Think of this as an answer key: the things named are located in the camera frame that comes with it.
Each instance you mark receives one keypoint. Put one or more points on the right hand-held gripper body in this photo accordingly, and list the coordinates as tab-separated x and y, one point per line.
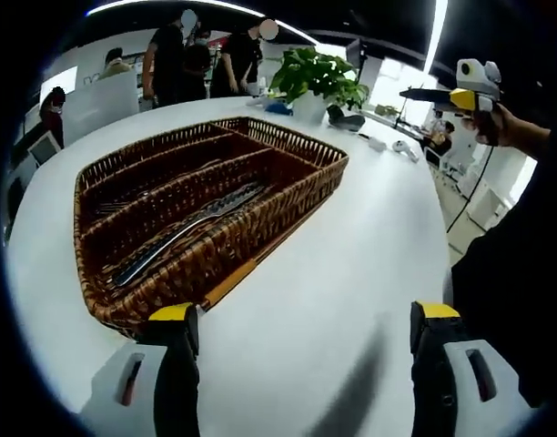
483	77

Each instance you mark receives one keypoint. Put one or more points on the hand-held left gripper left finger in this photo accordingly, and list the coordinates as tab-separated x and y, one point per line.
103	387

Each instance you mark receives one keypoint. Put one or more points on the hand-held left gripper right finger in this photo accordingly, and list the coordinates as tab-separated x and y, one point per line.
433	387

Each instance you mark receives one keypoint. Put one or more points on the brown wicker storage tray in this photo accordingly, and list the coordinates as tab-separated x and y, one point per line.
278	159

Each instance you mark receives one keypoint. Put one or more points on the steel fork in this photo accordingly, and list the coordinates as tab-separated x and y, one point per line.
110	208

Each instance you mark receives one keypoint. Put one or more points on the person's right hand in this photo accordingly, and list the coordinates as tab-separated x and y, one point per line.
492	127

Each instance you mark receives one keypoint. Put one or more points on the white handheld controller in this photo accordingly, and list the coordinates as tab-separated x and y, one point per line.
403	148

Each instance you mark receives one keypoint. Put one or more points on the straight ceiling light strip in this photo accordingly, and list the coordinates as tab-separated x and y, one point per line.
436	32

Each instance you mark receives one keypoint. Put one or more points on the small white device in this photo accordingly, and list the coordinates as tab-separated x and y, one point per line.
376	145

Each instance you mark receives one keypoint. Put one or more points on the black curved holder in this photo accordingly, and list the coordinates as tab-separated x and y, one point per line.
347	122

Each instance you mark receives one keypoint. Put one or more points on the studio light on stand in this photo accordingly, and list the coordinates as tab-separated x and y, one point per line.
353	52

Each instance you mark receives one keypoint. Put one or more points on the person's black shirt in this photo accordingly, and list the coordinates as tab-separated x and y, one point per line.
510	296

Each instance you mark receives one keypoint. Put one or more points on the green potted plant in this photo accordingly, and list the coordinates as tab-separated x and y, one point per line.
315	73

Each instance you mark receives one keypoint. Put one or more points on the blue packet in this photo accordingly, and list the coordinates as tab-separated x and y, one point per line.
278	109

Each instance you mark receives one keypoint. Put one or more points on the thin wooden stick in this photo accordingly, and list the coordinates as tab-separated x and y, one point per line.
230	284

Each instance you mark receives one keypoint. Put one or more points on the white office chair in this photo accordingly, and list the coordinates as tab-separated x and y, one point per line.
42	150

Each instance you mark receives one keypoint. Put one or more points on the white partition panel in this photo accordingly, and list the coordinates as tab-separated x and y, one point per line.
101	102

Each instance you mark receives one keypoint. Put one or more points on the bright white screen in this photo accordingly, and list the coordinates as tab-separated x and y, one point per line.
57	82

